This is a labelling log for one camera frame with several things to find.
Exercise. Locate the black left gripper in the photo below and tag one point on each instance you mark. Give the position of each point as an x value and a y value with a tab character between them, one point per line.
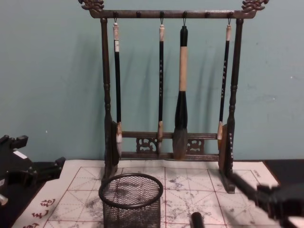
14	175

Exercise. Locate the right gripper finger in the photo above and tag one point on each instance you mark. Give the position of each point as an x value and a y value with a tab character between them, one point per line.
197	218

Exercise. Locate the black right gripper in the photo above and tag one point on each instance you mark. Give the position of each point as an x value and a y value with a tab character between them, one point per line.
282	206

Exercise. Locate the white gridded calligraphy practice mat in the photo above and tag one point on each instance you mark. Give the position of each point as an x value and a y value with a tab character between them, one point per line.
190	190

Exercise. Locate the dark wooden brush rack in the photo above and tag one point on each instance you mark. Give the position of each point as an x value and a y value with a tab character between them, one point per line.
106	95

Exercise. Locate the thick black and tan brush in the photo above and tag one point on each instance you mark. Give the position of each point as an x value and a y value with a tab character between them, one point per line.
182	107

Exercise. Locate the thin brush with white label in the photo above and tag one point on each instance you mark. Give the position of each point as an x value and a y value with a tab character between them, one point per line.
117	95

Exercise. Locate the thin black calligraphy brush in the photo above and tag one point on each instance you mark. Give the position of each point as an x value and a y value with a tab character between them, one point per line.
161	83
224	83

